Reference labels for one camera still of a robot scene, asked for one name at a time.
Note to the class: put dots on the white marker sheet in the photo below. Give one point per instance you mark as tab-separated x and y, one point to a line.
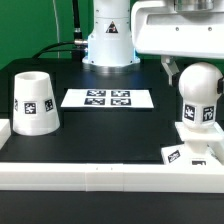
107	98

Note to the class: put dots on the white wall block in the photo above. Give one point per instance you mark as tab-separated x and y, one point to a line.
218	146
5	131

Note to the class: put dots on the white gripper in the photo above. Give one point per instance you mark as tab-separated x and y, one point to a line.
190	28

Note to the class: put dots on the white lamp shade cone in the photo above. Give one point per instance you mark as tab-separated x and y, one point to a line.
35	112

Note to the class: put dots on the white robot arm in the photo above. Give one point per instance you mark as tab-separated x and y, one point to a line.
110	44

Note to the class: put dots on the white left wall block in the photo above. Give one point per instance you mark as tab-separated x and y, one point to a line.
5	131

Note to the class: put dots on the white front wall rail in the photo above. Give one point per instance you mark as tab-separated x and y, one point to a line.
110	177

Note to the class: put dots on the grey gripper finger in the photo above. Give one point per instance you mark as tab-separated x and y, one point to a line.
220	86

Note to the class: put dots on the white right wall block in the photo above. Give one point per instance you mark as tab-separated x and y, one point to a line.
218	146

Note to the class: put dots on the white lamp bulb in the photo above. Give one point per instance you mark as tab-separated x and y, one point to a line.
198	87

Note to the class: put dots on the white lamp base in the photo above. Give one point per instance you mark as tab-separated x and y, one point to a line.
196	147

